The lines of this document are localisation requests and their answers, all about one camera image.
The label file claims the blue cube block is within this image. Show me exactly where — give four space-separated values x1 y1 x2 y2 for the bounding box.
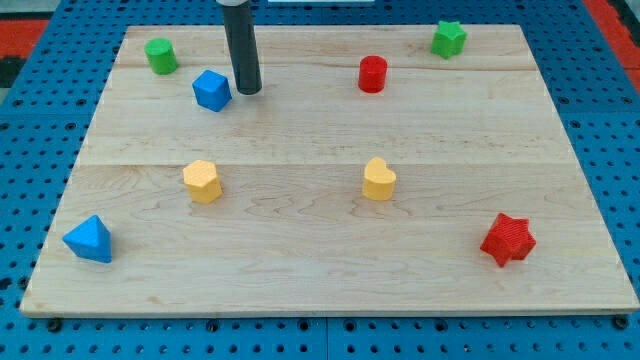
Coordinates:
192 70 232 112

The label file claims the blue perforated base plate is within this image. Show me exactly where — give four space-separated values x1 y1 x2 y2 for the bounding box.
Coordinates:
1 0 639 359

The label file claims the red cylinder block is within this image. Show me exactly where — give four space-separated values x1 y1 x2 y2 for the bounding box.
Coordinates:
358 55 388 93

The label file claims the blue triangle block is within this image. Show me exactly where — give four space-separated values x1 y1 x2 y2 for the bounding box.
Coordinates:
62 215 112 263

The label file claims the wooden board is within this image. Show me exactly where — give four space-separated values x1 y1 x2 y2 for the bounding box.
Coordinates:
21 25 639 318

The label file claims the green star block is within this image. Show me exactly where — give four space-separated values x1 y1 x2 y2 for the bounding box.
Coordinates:
430 21 467 59

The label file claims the red star block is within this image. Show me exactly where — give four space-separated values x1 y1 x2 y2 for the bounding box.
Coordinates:
480 212 537 267

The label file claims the yellow hexagon block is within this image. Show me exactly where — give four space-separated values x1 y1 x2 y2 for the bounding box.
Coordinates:
183 160 223 204

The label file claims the yellow heart block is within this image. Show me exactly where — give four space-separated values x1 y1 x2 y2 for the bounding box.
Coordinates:
362 157 397 201

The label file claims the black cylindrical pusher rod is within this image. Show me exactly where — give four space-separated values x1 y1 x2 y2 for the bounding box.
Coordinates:
220 0 262 95

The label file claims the green cylinder block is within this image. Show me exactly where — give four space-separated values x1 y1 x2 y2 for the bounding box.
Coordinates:
144 37 178 75

